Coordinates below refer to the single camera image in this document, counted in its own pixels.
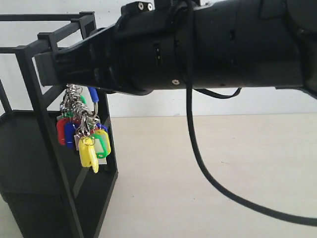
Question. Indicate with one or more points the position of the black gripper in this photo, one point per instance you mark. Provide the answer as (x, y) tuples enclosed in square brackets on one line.
[(152, 48)]

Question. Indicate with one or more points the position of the bunch of colourful key tags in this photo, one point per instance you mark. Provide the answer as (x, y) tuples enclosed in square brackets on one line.
[(81, 129)]

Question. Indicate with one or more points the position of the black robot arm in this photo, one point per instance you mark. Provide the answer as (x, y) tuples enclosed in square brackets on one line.
[(255, 43)]

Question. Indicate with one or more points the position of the black front rack hook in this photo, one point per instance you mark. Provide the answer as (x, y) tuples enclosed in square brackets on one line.
[(48, 42)]

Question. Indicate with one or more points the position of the black metal shelf rack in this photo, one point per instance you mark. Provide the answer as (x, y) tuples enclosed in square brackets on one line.
[(47, 190)]

